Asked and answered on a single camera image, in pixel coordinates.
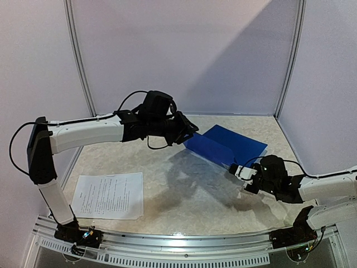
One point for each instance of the blue plastic clip folder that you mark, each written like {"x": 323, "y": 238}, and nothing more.
{"x": 225, "y": 147}

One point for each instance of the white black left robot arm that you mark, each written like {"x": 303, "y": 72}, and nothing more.
{"x": 53, "y": 137}

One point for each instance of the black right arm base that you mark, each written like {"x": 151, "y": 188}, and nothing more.
{"x": 300, "y": 232}

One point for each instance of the right aluminium corner post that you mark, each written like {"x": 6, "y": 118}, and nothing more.
{"x": 300, "y": 15}

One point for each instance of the printed white paper sheet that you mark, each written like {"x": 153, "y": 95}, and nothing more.
{"x": 116, "y": 196}

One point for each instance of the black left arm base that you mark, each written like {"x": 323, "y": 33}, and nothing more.
{"x": 72, "y": 233}

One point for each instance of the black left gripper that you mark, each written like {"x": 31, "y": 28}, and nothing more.
{"x": 184, "y": 122}

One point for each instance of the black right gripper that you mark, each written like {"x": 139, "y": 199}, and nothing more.
{"x": 253, "y": 178}

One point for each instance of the left aluminium corner post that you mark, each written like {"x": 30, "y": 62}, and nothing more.
{"x": 74, "y": 40}

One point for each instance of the aluminium corner post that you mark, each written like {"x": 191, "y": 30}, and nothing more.
{"x": 74, "y": 40}
{"x": 300, "y": 15}

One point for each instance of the aluminium front rail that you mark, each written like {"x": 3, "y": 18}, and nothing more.
{"x": 120, "y": 249}

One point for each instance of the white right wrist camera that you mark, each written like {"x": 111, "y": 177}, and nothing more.
{"x": 242, "y": 173}

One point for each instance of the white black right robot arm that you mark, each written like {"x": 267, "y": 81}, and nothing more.
{"x": 302, "y": 188}

